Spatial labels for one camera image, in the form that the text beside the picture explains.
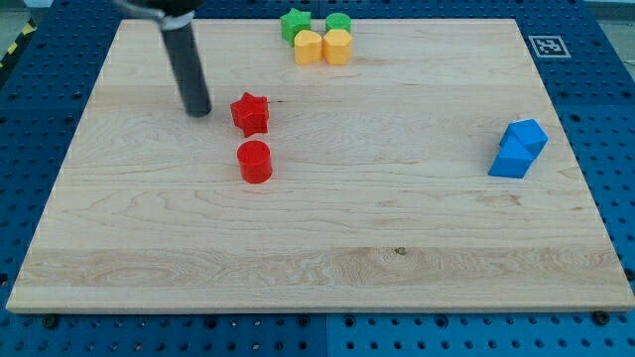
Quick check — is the wooden board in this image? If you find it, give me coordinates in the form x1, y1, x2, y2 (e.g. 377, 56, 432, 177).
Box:
7, 19, 634, 314

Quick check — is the green cylinder block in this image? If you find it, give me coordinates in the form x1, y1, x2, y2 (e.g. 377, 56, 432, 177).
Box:
325, 12, 352, 33

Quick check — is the black yellow hazard tape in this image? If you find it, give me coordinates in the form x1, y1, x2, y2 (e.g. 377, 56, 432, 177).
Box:
1, 19, 37, 71

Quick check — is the yellow heart block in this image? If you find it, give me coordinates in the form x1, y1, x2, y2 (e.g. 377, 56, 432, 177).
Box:
294, 30, 322, 65

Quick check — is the yellow hexagon block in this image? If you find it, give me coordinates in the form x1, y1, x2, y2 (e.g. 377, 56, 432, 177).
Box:
322, 29, 353, 65

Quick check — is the green star block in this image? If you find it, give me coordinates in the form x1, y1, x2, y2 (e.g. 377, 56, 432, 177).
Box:
280, 8, 312, 47

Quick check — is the white fiducial marker tag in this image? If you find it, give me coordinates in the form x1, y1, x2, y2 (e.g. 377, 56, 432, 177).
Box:
529, 35, 571, 59

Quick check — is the red cylinder block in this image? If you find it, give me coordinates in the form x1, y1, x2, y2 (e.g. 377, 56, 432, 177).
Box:
237, 141, 273, 183

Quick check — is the red star block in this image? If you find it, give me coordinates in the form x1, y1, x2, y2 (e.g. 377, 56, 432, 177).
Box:
230, 92, 269, 138

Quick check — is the blue triangular block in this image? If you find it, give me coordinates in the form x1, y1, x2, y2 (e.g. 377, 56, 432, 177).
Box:
488, 136, 535, 179

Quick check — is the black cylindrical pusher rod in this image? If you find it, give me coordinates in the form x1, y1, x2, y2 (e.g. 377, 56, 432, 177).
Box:
160, 11, 212, 118

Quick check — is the blue cube block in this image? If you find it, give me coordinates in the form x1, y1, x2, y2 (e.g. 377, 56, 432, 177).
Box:
499, 119, 549, 159

